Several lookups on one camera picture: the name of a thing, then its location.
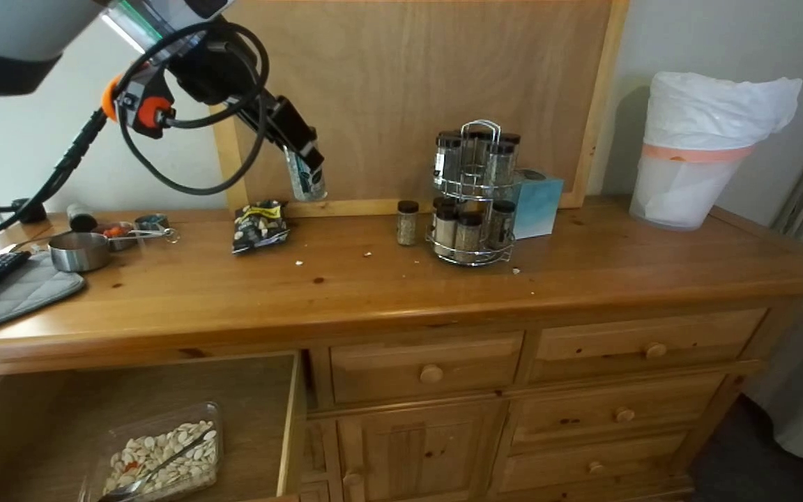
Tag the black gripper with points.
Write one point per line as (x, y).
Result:
(276, 114)

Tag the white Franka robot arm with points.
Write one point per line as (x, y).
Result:
(13, 29)

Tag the white bottle black cap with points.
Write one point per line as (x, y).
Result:
(83, 220)

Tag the grey quilted pot holder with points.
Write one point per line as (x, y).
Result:
(21, 293)

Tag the black popcorn snack bag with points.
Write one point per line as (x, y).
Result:
(261, 227)

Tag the wooden pine dresser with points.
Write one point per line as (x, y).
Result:
(374, 288)

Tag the framed plywood board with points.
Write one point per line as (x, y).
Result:
(419, 85)

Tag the measuring cup with blue candy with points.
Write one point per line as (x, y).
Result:
(155, 227)

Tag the labelled spice jar black cap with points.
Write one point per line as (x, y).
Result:
(478, 153)

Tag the measuring cup with red candy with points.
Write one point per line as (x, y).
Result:
(122, 235)

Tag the wooden drawer front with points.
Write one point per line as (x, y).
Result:
(607, 343)
(579, 414)
(392, 365)
(551, 468)

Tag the round wooden knob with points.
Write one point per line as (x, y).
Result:
(597, 467)
(626, 414)
(657, 350)
(430, 375)

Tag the large empty metal measuring cup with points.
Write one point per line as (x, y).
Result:
(78, 251)

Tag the small black box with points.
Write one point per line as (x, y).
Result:
(30, 212)

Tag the wooden cabinet door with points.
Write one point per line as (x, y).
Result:
(419, 454)

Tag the bag of nuts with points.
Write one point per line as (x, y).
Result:
(168, 454)

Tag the open wooden drawer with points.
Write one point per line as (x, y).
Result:
(69, 399)

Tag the white trash bin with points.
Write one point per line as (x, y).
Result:
(681, 191)

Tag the white bin liner bag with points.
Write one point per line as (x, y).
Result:
(717, 106)

